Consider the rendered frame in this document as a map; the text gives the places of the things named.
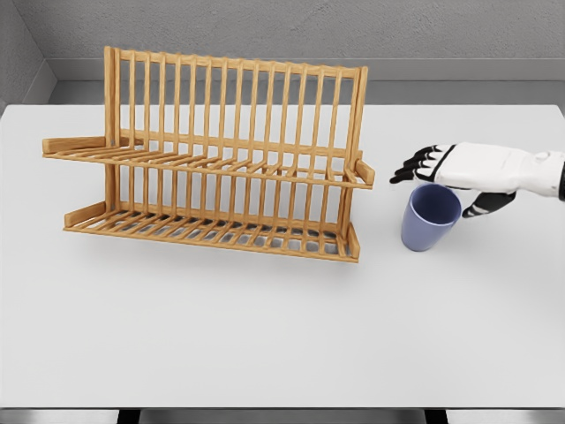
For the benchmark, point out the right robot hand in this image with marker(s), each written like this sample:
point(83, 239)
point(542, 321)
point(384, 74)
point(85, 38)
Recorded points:
point(472, 168)

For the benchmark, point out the blue cup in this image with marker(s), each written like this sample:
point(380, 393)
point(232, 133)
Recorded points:
point(426, 225)

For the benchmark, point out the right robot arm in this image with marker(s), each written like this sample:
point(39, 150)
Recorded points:
point(549, 173)

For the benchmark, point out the wooden two-tier dish rack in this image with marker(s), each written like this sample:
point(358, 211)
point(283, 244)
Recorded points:
point(229, 154)

